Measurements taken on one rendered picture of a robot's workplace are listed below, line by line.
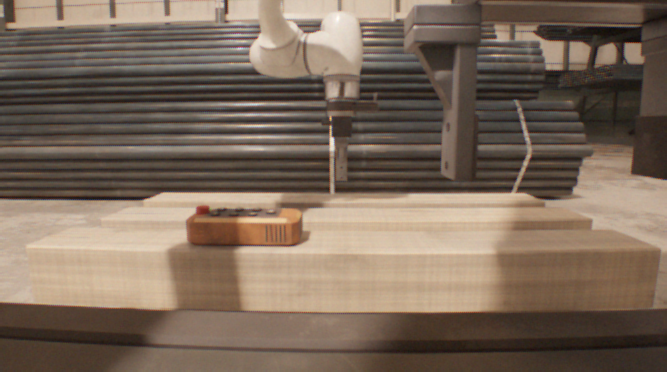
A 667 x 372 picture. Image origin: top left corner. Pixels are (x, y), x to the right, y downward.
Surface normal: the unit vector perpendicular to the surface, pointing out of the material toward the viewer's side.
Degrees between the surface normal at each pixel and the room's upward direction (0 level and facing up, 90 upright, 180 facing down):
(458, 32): 90
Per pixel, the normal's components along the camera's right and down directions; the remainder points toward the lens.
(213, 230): -0.03, 0.12
